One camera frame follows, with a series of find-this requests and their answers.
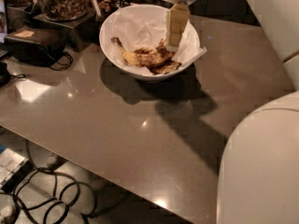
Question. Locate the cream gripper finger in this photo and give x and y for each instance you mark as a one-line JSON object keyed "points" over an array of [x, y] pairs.
{"points": [[176, 21]]}

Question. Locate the brown banana peel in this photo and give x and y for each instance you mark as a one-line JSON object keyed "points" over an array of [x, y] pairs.
{"points": [[158, 60]]}

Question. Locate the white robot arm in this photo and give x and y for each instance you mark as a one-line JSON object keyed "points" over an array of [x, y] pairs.
{"points": [[250, 177]]}

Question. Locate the white paper bowl liner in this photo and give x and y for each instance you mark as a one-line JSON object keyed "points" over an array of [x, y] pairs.
{"points": [[139, 43]]}

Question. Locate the white ceramic bowl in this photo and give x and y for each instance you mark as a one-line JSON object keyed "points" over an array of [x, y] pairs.
{"points": [[141, 26]]}

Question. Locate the metal stand under jar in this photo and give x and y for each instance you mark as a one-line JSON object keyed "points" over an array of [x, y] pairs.
{"points": [[79, 34]]}

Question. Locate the glass jar of nuts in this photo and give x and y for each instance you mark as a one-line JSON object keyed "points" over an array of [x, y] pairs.
{"points": [[64, 10]]}

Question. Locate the black box with label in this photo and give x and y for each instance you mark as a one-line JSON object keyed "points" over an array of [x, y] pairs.
{"points": [[36, 46]]}

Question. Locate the white box on floor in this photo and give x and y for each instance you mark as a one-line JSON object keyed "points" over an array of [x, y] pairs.
{"points": [[12, 168]]}

